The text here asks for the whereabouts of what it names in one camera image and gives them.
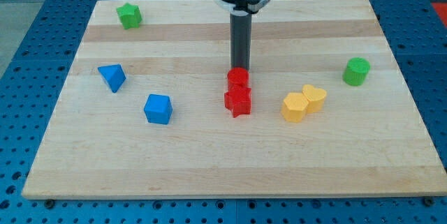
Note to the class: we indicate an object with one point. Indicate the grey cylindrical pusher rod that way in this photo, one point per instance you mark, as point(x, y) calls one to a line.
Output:
point(240, 41)

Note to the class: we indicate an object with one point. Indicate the blue triangular prism block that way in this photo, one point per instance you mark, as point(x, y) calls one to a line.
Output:
point(113, 75)

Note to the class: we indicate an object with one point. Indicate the blue cube block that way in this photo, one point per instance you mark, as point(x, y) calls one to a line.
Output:
point(158, 109)

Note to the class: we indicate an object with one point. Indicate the red cylinder block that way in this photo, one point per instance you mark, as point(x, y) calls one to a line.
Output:
point(237, 77)

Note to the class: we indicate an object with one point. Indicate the red star block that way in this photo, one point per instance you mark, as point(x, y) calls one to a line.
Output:
point(238, 101)

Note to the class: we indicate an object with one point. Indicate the yellow hexagon block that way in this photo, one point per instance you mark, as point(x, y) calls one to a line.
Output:
point(294, 107)

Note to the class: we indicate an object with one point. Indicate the yellow heart block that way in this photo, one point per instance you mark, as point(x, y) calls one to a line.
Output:
point(315, 96)

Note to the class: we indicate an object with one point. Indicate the green star block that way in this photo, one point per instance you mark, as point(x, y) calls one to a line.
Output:
point(129, 15)

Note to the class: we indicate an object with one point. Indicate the green cylinder block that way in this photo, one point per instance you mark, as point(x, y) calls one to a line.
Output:
point(356, 71)

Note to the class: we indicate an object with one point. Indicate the light wooden board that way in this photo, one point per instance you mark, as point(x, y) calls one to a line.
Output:
point(367, 141)

